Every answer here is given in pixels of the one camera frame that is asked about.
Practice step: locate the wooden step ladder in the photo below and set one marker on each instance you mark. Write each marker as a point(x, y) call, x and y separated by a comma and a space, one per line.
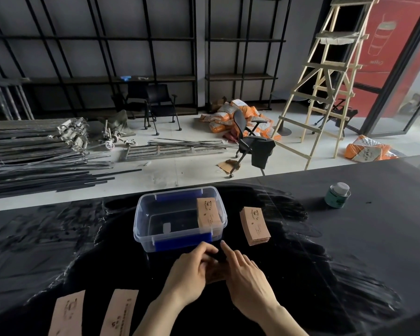
point(327, 66)

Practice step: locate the person's left forearm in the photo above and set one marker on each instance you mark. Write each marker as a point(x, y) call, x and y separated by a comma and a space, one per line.
point(161, 320)

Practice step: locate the person's left hand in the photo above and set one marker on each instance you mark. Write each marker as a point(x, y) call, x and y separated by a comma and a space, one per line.
point(185, 279)

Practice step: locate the black chair with casters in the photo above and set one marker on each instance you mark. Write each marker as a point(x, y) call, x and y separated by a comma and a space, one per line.
point(161, 97)
point(134, 94)

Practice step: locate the narrow black metal shelving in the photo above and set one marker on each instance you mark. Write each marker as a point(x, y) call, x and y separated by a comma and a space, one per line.
point(245, 40)

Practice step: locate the dark chair behind ladder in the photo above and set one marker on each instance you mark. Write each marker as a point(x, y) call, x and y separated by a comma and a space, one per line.
point(337, 117)

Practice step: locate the person's right hand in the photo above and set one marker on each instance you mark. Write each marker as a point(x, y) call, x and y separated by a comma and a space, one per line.
point(250, 286)

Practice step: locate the stack of brown cup sleeves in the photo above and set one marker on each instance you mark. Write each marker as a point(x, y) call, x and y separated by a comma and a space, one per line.
point(254, 225)

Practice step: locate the person's left thumb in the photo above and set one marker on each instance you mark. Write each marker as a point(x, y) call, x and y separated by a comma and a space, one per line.
point(210, 265)

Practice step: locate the brown cardboard cup sleeve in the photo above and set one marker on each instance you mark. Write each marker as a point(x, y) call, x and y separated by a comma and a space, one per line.
point(215, 274)
point(119, 313)
point(209, 213)
point(67, 314)

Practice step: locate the single orange white sack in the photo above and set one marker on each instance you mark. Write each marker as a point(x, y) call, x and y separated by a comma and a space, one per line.
point(367, 150)

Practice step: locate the pile of orange white sacks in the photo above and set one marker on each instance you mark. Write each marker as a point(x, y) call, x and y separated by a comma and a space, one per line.
point(224, 118)

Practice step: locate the wide black metal shelving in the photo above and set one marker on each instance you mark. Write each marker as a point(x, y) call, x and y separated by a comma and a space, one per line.
point(91, 38)

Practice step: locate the glass door black frame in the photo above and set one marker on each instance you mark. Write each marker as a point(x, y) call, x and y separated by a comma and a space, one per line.
point(402, 76)

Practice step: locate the person's right thumb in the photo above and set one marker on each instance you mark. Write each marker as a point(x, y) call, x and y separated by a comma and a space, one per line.
point(225, 271)

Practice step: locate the black office swivel chair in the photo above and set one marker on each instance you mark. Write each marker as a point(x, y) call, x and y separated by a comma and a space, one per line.
point(253, 145)

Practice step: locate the pile of metal bars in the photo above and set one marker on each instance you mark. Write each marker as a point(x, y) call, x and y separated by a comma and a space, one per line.
point(31, 157)

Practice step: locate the metal frame with rods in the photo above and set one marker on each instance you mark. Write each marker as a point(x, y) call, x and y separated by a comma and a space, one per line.
point(171, 148)

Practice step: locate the small blue object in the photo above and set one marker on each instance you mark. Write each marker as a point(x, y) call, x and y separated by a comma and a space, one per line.
point(126, 78)

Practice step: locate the group of caster wheels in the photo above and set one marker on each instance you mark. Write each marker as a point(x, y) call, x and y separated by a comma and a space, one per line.
point(117, 138)

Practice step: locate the person's right forearm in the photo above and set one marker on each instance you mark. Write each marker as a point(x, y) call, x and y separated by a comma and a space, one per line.
point(281, 323)

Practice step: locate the green jar white lid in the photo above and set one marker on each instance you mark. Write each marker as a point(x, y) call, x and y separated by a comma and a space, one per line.
point(337, 196)

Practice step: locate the brown cardboard scrap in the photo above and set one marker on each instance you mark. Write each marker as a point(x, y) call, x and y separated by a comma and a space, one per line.
point(226, 166)

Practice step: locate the clear plastic box blue latches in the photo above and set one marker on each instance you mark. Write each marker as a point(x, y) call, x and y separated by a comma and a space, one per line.
point(168, 223)

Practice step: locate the red cup poster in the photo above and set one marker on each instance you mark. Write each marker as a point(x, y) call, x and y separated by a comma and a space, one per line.
point(388, 38)

